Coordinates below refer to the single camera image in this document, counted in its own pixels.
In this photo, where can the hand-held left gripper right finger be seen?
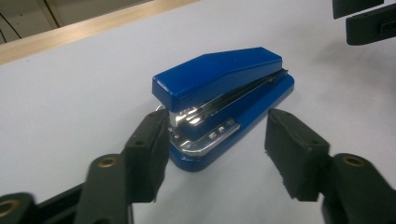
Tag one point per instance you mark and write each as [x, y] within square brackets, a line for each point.
[295, 155]

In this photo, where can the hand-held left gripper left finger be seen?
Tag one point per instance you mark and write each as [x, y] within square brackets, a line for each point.
[146, 155]

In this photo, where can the wooden table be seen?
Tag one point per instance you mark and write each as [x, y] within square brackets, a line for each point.
[77, 31]

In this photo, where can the blue stapler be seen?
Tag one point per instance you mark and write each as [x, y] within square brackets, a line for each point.
[218, 74]

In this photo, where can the white table cover sheet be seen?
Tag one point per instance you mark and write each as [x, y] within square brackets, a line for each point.
[77, 109]

